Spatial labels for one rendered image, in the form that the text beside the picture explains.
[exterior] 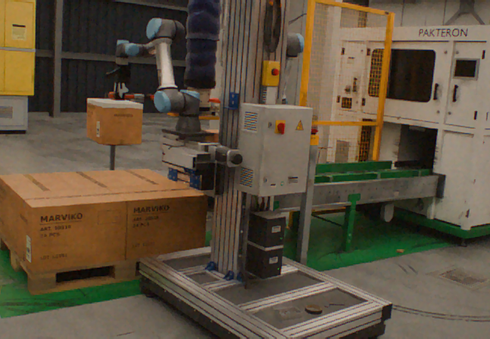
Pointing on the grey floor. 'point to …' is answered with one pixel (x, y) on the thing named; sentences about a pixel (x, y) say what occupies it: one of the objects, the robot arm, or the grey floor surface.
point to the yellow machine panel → (11, 63)
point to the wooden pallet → (36, 285)
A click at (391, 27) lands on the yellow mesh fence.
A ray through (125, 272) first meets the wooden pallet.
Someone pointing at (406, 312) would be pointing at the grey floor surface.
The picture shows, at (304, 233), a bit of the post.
